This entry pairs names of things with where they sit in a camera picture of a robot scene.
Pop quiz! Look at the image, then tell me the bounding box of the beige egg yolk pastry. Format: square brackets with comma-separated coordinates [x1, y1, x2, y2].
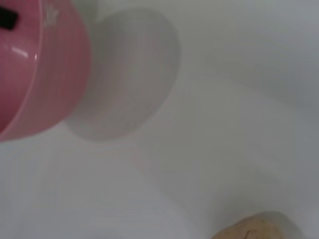
[210, 211, 300, 239]

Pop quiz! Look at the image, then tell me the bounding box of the pink plastic bowl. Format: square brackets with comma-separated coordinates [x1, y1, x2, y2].
[0, 0, 93, 142]

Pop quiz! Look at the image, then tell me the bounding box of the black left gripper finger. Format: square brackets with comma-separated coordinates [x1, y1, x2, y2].
[0, 7, 19, 31]

